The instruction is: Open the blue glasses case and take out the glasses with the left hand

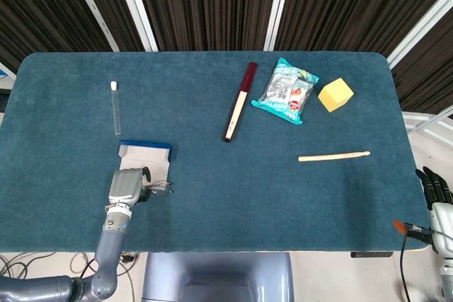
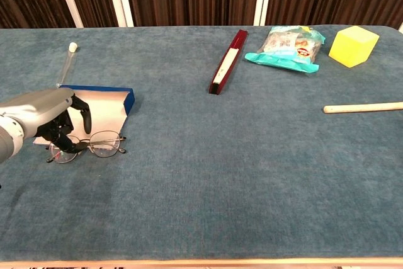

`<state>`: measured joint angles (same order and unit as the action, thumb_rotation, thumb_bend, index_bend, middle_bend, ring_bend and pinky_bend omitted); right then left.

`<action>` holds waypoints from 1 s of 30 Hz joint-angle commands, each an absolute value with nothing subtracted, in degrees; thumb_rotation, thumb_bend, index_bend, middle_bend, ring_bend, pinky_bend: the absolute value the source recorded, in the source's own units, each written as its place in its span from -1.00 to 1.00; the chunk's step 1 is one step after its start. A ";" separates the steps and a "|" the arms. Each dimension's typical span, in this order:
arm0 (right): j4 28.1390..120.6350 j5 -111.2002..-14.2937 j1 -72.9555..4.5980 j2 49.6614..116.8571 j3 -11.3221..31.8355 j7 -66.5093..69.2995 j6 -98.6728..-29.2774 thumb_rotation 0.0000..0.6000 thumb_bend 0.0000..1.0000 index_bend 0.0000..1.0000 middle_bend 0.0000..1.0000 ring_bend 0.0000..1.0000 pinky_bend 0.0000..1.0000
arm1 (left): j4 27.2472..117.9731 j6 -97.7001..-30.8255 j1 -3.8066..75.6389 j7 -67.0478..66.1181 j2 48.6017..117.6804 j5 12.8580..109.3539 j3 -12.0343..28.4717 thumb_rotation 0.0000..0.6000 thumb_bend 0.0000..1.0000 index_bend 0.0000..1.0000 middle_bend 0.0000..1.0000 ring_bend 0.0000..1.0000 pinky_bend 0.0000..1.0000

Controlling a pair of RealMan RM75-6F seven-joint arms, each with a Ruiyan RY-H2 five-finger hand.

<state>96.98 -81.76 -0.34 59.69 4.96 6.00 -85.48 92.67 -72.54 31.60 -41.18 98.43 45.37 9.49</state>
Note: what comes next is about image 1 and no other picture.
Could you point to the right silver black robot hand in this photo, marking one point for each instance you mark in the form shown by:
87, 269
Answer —
442, 222

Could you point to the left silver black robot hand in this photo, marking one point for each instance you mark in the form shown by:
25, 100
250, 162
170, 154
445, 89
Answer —
125, 187

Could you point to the blue printed glasses case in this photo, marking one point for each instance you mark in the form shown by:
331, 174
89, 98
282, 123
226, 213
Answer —
145, 160

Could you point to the thin metal frame glasses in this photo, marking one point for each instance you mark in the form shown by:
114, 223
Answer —
159, 191

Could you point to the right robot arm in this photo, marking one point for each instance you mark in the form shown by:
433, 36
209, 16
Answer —
446, 273

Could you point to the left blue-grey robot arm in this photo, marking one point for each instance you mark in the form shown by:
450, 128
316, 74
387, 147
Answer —
109, 245

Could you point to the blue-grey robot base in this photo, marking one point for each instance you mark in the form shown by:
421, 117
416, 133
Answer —
216, 277

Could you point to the dark red long narrow case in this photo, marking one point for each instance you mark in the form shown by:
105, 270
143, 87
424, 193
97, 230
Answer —
236, 111

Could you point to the orange tipped black connector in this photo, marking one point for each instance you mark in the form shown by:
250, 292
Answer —
417, 234

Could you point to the black yellow floor plug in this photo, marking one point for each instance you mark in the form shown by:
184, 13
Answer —
126, 256

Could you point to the glass test tube white cap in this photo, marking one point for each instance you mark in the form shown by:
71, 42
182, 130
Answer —
116, 111

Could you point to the black table control panel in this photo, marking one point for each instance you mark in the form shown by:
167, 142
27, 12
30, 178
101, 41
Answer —
371, 254

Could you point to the teal table cloth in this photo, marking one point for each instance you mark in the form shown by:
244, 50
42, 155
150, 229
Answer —
212, 192

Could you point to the light wooden stick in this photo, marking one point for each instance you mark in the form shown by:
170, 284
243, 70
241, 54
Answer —
332, 156

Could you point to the yellow foam cube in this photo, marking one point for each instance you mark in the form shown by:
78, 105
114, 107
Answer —
334, 97

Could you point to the white blue panel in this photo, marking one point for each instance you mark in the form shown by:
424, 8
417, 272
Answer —
5, 72

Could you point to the teal snack packet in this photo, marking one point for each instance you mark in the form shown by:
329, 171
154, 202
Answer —
286, 93

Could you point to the white aluminium frame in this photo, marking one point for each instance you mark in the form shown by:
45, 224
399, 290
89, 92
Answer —
415, 116

